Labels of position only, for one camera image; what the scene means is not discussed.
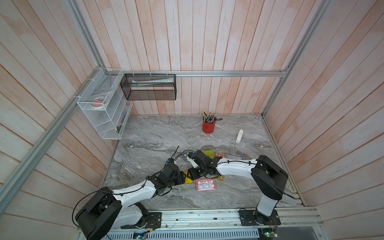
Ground green lid white pillbox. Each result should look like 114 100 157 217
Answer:
202 150 215 159

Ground red pillbox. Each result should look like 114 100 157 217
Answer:
195 179 217 192

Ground orange pillbox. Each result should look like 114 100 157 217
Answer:
215 153 226 158

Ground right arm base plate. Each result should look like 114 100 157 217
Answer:
238 209 281 227

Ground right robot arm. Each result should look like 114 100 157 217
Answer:
187 150 289 226

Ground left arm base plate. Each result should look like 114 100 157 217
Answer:
121 212 162 230

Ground yellow lid white pillbox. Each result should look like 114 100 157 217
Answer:
184 172 194 184

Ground red pen cup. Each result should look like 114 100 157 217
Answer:
202 122 216 134

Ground tape roll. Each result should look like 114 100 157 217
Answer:
90 96 109 110

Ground small yellow pillbox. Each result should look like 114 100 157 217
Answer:
217 176 225 182

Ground black mesh basket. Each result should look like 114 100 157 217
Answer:
120 74 177 101

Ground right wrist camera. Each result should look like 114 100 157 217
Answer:
187 153 199 168

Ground white wire shelf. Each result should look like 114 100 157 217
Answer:
77 68 132 140

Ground white rectangular device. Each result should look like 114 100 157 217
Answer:
236 130 244 143

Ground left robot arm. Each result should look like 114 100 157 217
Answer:
73 163 187 240

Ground blue pillbox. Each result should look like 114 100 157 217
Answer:
226 153 244 160

